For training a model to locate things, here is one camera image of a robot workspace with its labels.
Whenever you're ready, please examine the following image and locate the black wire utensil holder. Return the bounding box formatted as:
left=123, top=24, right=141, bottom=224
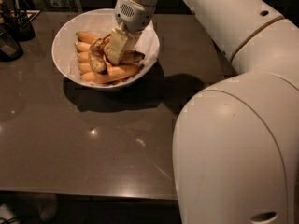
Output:
left=0, top=0, right=36, bottom=42

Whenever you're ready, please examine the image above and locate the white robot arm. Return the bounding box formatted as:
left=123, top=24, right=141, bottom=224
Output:
left=115, top=0, right=299, bottom=224

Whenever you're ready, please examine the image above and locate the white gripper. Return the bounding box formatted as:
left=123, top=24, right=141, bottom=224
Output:
left=107, top=0, right=155, bottom=64

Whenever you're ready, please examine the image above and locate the yellow banana top left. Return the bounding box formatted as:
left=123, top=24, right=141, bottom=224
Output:
left=76, top=31, right=97, bottom=44

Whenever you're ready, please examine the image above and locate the brown spotted banana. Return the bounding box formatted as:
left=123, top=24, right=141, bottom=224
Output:
left=103, top=42, right=146, bottom=66
left=88, top=35, right=110, bottom=74

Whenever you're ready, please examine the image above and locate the white ceramic bowl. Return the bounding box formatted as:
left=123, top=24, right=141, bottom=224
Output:
left=51, top=8, right=161, bottom=92

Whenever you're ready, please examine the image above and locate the yellow banana third row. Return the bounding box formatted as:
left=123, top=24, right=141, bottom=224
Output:
left=77, top=51, right=89, bottom=63

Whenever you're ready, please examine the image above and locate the white object under table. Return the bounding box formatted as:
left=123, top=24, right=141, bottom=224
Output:
left=0, top=193, right=59, bottom=224

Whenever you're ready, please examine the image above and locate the yellow banana second row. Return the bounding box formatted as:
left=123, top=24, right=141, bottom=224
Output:
left=75, top=42, right=91, bottom=52

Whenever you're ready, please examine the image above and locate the yellow banana fourth row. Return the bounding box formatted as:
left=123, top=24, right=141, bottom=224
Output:
left=78, top=62, right=92, bottom=73

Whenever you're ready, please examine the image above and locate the long yellow front banana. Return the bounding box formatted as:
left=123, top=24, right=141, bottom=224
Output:
left=80, top=64, right=139, bottom=84

